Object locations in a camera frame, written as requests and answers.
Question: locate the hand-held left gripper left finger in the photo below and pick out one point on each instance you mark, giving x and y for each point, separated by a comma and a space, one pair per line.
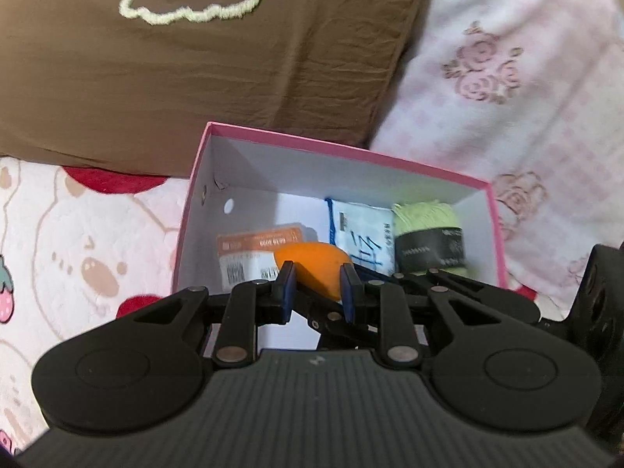
287, 287

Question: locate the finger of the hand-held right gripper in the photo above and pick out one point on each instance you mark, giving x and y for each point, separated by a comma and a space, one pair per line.
487, 288
321, 324

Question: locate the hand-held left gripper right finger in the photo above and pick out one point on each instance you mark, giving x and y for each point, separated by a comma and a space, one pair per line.
348, 292

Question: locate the orange makeup sponge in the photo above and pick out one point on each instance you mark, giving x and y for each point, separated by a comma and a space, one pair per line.
317, 263

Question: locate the orange and white card box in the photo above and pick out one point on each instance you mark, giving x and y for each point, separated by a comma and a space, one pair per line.
243, 253

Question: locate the blue tissue packet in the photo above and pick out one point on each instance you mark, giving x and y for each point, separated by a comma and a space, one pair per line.
360, 234

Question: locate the pink cardboard box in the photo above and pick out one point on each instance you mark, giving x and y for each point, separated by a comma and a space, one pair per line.
253, 165

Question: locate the green yarn ball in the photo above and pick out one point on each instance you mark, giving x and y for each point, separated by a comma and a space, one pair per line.
424, 219

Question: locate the bear print bed sheet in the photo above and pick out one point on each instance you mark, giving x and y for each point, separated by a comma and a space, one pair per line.
73, 234

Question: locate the brown embroidered pillow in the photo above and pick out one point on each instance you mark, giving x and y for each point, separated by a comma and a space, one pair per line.
146, 83

